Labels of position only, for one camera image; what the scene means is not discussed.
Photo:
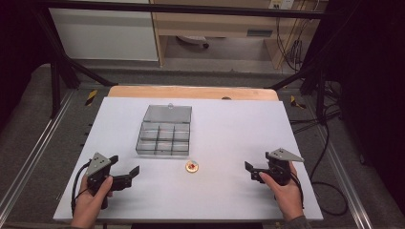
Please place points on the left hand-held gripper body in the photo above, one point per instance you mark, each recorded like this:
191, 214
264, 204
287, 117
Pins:
97, 165

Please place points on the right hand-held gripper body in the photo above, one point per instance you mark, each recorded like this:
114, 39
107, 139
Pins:
280, 168

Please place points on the clear plastic compartment box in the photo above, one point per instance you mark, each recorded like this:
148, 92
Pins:
164, 140

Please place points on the person's right hand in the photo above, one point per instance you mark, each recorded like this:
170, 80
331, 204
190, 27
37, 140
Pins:
285, 194

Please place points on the person's left hand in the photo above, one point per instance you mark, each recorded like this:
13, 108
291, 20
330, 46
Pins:
89, 200

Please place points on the white table cover board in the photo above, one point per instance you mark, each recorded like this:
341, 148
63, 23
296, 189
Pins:
223, 143

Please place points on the black metal stand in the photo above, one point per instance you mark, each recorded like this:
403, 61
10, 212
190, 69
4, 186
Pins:
56, 86
320, 89

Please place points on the black curtain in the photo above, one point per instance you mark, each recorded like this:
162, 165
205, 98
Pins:
375, 95
19, 47

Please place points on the white cabinet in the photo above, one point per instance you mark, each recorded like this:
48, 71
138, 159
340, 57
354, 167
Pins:
105, 35

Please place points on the light wooden desk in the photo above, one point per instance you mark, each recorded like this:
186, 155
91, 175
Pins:
219, 27

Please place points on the black metal crossbar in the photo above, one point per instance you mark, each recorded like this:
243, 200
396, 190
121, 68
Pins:
178, 8

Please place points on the aluminium floor rail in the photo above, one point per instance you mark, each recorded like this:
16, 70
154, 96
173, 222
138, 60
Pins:
347, 178
31, 152

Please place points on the white wall socket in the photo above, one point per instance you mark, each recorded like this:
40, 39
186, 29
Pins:
281, 4

